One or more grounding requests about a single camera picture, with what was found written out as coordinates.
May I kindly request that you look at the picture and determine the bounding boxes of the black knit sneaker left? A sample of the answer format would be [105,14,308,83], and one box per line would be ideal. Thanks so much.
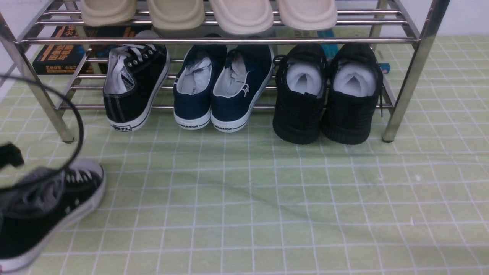
[272,44,328,145]

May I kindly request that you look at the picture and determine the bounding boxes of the black knit sneaker right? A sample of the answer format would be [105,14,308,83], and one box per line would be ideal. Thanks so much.
[320,43,384,146]

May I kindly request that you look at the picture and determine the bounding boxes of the beige slipper far left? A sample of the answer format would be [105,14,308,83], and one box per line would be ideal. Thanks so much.
[81,0,137,27]

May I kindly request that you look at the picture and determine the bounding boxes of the green checkered table cloth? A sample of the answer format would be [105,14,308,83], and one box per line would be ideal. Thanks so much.
[24,35,489,275]

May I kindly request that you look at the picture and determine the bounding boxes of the black knit sneaker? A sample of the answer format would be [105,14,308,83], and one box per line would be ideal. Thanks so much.
[320,43,384,146]
[272,44,328,145]

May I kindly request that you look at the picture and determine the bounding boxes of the silver metal shoe rack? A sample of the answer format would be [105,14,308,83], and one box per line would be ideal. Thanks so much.
[1,0,449,143]

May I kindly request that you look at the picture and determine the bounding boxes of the navy canvas sneaker right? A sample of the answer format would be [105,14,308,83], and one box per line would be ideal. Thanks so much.
[210,45,275,133]

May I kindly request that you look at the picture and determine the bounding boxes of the navy canvas sneaker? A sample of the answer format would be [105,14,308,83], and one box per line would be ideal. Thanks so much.
[210,45,275,133]
[173,44,228,130]

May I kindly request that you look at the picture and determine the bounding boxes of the black orange book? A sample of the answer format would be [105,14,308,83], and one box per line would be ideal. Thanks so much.
[32,26,152,75]

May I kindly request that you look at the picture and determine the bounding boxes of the beige slipper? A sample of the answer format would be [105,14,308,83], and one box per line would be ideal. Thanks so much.
[146,0,206,30]
[81,0,137,27]

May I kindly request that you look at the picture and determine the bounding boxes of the cream slipper far right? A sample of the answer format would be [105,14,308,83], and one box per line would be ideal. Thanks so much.
[276,0,338,30]

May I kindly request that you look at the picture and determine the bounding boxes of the navy canvas sneaker left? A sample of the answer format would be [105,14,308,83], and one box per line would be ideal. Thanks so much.
[173,44,228,130]

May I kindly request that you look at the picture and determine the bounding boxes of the cream slipper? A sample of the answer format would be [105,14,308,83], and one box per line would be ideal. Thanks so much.
[276,0,338,30]
[209,0,274,35]

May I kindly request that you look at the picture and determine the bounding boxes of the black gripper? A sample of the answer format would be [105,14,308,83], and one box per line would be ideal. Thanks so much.
[0,142,24,170]

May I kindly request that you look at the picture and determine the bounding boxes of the black canvas sneaker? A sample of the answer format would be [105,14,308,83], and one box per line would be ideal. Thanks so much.
[0,159,105,275]
[102,44,170,132]

